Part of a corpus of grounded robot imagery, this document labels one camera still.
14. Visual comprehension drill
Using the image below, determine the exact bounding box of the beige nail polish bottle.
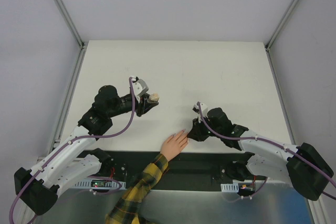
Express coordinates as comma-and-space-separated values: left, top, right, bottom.
148, 93, 160, 103

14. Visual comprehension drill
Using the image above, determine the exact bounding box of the yellow plaid sleeve forearm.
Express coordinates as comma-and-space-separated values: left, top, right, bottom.
105, 154, 169, 223

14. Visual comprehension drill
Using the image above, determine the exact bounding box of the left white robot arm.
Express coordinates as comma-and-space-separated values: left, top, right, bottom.
11, 78, 159, 216

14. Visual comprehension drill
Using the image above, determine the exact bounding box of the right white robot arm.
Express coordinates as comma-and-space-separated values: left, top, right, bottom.
188, 102, 335, 201

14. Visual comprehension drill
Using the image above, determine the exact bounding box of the person's hand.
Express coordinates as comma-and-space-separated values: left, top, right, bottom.
160, 129, 189, 162

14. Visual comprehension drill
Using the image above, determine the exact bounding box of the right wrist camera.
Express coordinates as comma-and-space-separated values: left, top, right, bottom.
192, 102, 208, 123

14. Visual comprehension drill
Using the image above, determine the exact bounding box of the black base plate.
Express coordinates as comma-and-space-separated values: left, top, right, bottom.
94, 151, 252, 191

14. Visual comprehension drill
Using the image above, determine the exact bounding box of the right white cable duct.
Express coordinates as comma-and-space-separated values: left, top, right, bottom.
220, 183, 239, 193

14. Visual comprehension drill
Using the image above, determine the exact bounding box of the white cable duct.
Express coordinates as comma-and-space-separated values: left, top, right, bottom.
220, 183, 239, 193
71, 178, 126, 190

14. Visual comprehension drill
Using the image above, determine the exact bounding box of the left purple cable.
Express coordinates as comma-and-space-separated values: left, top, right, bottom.
9, 76, 137, 224

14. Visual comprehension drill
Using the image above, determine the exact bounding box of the purple cable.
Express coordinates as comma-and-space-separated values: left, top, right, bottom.
9, 76, 137, 224
196, 101, 336, 202

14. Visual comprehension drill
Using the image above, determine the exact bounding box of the left white cable duct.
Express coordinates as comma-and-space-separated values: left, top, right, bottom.
71, 178, 126, 190

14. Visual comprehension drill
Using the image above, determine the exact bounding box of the left aluminium frame rail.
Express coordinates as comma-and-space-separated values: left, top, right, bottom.
17, 42, 88, 223

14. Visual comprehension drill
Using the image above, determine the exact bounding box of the aluminium frame rail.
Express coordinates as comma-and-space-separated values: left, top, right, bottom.
265, 48, 332, 224
17, 42, 88, 223

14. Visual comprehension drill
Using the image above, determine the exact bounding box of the left aluminium frame post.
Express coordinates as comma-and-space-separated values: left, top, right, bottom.
54, 0, 85, 49

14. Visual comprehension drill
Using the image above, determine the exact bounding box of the aluminium frame post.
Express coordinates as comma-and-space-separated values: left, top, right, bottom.
54, 0, 85, 49
265, 0, 301, 52

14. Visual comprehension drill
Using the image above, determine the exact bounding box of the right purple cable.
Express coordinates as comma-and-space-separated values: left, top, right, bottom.
196, 101, 336, 202

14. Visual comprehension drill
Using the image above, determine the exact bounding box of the right aluminium frame rail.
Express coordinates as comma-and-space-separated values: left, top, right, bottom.
265, 48, 332, 224

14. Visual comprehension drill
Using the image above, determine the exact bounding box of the right aluminium frame post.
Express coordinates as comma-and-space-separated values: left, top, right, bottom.
265, 0, 301, 52

